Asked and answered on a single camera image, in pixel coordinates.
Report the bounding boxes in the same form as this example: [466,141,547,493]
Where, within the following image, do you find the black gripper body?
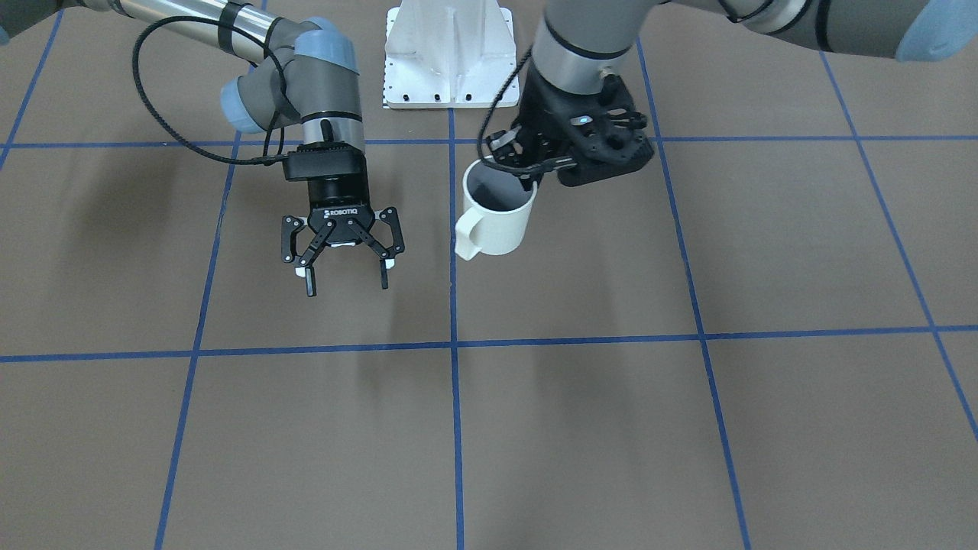
[284,144,374,247]
[511,62,656,187]

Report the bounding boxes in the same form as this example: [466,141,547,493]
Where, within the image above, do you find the white ceramic mug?
[455,160,539,260]

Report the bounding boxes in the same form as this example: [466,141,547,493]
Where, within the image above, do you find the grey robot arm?
[1,1,406,297]
[476,1,976,190]

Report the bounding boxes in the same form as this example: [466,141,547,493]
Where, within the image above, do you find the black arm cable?
[477,46,536,165]

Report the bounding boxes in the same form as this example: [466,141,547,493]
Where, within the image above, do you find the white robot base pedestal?
[382,1,517,109]

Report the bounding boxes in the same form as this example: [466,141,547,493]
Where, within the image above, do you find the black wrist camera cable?
[131,15,291,166]

